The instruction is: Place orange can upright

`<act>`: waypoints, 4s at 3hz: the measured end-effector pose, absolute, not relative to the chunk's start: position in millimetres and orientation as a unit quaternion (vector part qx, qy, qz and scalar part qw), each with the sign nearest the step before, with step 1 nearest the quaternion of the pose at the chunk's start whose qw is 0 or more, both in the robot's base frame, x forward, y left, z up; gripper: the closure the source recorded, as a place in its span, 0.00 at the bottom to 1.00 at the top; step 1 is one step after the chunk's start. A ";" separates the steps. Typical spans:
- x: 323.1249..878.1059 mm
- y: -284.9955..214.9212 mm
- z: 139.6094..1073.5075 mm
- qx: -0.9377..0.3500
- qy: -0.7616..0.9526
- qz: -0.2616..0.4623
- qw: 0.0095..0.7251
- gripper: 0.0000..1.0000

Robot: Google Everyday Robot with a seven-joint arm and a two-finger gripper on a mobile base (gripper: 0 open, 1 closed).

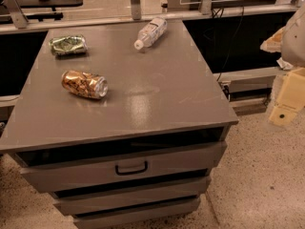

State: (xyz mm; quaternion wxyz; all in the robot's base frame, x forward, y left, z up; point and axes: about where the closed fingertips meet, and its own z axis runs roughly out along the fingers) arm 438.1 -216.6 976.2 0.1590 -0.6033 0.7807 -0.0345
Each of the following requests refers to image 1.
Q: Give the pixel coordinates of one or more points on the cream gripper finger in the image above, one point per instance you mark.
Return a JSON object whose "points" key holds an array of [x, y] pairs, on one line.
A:
{"points": [[290, 99]]}

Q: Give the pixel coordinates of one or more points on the orange soda can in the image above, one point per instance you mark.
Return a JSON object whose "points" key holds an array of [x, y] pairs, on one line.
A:
{"points": [[87, 85]]}

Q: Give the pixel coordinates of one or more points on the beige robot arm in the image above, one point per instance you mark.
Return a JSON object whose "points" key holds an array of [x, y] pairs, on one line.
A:
{"points": [[290, 42]]}

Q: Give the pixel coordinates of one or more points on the crushed green can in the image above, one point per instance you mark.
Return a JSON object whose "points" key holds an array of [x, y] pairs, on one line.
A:
{"points": [[69, 44]]}

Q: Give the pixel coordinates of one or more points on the clear plastic water bottle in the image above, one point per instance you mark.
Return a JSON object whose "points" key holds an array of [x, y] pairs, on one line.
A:
{"points": [[150, 33]]}

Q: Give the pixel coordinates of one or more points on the grey drawer cabinet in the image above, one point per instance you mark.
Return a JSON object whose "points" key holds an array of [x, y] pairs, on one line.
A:
{"points": [[163, 106]]}

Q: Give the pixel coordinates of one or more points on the black drawer handle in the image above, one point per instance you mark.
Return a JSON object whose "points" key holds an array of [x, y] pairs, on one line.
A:
{"points": [[131, 169]]}

